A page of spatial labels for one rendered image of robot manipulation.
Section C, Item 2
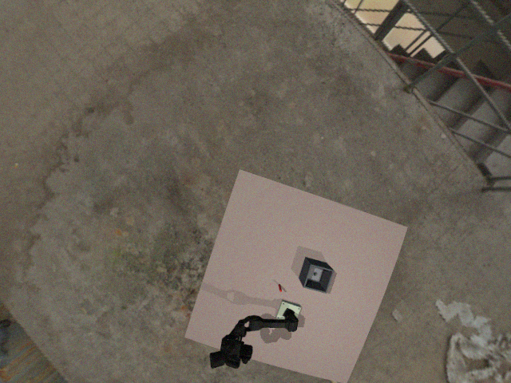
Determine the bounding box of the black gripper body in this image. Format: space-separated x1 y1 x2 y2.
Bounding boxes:
225 324 248 369

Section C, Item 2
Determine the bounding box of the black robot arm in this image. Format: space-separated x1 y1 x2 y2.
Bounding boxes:
210 308 299 369

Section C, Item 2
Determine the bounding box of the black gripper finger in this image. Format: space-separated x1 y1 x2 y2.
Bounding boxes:
228 343 241 362
234 326 247 336

